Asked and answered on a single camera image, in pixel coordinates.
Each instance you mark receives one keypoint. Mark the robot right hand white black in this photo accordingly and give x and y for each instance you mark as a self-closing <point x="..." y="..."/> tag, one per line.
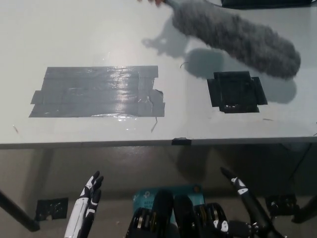
<point x="244" y="196"/>

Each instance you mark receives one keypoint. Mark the person's hand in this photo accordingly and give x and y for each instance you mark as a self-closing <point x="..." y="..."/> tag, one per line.
<point x="158" y="2"/>

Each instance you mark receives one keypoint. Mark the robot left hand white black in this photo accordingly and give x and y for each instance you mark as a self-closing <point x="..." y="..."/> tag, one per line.
<point x="81" y="210"/>

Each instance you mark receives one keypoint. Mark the grey fluffy duster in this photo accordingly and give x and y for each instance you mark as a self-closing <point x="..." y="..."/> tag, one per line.
<point x="237" y="37"/>

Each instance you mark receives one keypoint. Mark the robot torso black teal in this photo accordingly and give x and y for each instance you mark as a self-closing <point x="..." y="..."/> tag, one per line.
<point x="171" y="213"/>

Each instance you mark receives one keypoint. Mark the black table leg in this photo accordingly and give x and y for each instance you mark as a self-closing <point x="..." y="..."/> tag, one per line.
<point x="17" y="213"/>

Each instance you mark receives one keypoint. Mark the small black tape strip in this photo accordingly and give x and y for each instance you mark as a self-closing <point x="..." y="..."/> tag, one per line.
<point x="181" y="141"/>

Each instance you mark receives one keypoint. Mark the black tape square marker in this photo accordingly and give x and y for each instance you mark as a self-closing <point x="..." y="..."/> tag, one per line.
<point x="235" y="91"/>

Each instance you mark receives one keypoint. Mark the dark flat object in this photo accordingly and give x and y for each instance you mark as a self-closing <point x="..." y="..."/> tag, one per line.
<point x="267" y="3"/>

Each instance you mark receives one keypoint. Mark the black floor bracket left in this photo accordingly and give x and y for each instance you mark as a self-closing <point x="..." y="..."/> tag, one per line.
<point x="52" y="208"/>

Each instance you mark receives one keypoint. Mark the grey duct tape patch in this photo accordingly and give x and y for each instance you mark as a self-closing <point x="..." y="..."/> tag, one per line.
<point x="99" y="91"/>

